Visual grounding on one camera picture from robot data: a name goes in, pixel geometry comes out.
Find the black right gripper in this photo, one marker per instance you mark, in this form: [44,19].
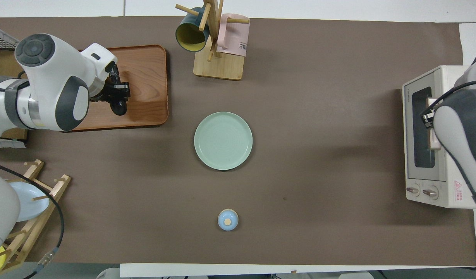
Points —
[431,116]

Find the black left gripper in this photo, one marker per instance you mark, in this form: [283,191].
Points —
[117,90]

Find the dark purple eggplant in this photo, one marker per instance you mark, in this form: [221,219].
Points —
[120,109]

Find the pale green plate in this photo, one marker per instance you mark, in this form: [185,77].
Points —
[223,141]

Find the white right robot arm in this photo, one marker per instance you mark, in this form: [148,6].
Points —
[464,131]

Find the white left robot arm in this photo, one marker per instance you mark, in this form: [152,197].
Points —
[48,85]

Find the silver oven knob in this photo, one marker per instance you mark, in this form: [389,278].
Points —
[430,193]
[413,191]

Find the cream toaster oven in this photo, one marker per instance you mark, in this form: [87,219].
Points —
[451,193]

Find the brown wooden tray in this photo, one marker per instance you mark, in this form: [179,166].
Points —
[148,85]

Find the dark blue mug yellow inside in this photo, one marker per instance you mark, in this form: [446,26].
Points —
[189,37]

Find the wooden mug tree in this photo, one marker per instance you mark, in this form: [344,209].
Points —
[218,68]

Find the wooden board with basket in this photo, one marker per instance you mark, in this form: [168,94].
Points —
[5,62]

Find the white foam wrap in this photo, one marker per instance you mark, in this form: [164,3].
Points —
[5,143]

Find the brown table mat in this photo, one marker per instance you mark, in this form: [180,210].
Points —
[299,155]

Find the pink mug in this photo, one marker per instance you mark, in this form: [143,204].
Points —
[234,38]

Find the light blue plate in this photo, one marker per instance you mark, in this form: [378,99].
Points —
[32,201]

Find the small blue call bell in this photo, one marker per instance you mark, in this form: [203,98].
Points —
[227,220]

